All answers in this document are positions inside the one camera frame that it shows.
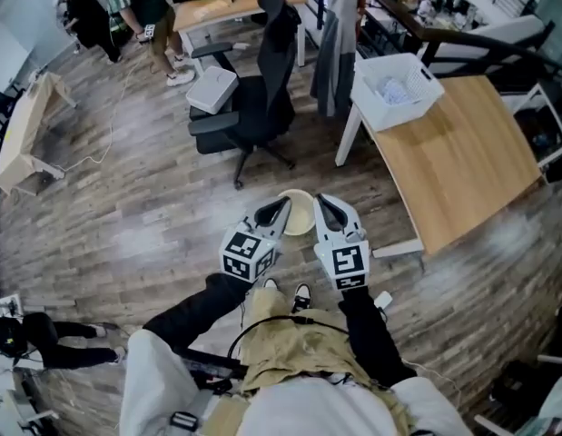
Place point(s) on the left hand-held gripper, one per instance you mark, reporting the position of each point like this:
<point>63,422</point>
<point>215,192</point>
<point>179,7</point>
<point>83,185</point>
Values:
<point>246,254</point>

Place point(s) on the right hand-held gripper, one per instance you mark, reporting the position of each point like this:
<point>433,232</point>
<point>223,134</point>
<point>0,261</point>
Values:
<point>348,261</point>

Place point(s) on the beige plastic waste basket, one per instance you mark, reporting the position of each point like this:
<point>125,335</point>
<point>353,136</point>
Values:
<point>301,214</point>

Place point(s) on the person's left forearm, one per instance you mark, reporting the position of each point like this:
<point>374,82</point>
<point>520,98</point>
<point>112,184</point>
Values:
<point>203,307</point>

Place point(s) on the person's right forearm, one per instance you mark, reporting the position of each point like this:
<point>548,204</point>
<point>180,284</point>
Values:
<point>371,339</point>

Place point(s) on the person's left shoe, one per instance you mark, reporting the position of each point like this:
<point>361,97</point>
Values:
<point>270,284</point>

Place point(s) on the person's shoe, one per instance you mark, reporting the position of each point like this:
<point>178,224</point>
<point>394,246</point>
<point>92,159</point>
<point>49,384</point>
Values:
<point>301,295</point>
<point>270,284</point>

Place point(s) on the person's right shoe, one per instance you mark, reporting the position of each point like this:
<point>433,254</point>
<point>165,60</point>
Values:
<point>301,295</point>

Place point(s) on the white power adapter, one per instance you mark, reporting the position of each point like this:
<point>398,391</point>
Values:
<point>384,300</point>

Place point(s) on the black office chair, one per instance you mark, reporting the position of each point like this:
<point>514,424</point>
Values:
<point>262,107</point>

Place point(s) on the person's khaki trousers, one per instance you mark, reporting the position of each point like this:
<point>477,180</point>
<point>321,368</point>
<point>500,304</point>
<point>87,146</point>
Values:
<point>289,339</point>

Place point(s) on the white plastic basket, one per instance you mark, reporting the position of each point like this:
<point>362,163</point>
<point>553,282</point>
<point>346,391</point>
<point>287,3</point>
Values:
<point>394,111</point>

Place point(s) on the white box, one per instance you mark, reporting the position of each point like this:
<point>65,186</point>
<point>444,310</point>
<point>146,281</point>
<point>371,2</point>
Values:
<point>212,90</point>

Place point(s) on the wooden desk with white legs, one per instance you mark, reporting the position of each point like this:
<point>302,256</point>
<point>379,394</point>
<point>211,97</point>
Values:
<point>462,152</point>

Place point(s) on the black waist device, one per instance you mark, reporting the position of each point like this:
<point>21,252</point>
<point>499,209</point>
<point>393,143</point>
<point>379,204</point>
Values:
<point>217,370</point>

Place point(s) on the grey hanging coat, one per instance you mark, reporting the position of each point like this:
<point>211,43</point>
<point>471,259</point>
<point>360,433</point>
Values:
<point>337,48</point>

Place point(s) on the person's white shirt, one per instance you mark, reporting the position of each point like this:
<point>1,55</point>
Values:
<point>317,407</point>

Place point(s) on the long wooden desk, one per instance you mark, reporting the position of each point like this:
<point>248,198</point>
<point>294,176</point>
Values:
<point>244,2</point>

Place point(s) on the black railing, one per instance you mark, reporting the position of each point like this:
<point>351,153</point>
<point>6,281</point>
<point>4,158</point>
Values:
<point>489,43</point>

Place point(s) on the beige cloth covered table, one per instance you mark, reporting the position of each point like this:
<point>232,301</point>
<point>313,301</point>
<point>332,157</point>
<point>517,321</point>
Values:
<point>22,134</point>

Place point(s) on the white shelf frame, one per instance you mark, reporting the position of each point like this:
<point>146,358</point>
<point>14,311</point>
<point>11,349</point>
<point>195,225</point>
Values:
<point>553,116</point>

